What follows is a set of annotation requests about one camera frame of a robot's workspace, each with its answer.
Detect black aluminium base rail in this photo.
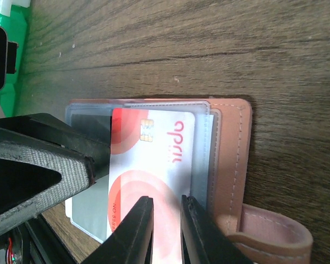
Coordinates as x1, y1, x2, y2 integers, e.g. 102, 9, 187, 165
25, 215, 78, 264

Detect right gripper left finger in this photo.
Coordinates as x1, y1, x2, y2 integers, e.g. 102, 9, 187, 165
83, 196, 153, 264

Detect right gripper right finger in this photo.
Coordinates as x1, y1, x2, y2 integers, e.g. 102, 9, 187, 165
180, 195, 253, 264

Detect grey black card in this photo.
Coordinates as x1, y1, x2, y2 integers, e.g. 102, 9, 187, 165
65, 114, 111, 243

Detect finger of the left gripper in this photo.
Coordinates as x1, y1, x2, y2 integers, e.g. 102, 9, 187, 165
0, 128, 95, 236
0, 113, 110, 179

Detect green plastic bin middle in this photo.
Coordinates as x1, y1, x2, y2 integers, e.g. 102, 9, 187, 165
0, 3, 30, 117

